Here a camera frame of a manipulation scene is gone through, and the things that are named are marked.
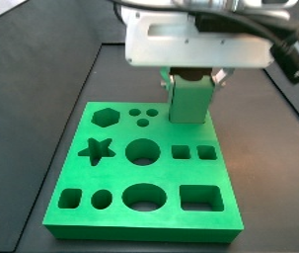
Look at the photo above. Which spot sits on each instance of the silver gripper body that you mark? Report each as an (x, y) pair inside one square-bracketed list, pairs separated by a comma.
[(163, 39)]

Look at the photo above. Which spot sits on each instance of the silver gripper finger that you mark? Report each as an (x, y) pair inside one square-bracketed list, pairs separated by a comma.
[(220, 77), (165, 80)]

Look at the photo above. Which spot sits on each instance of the green arch object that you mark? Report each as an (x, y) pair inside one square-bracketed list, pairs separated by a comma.
[(188, 99)]

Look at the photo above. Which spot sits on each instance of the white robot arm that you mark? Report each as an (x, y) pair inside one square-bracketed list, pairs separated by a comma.
[(220, 15)]

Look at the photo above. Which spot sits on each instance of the green shape sorter block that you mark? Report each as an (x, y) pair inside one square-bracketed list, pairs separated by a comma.
[(143, 180)]

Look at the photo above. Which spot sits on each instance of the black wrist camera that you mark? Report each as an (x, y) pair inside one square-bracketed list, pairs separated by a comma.
[(286, 54)]

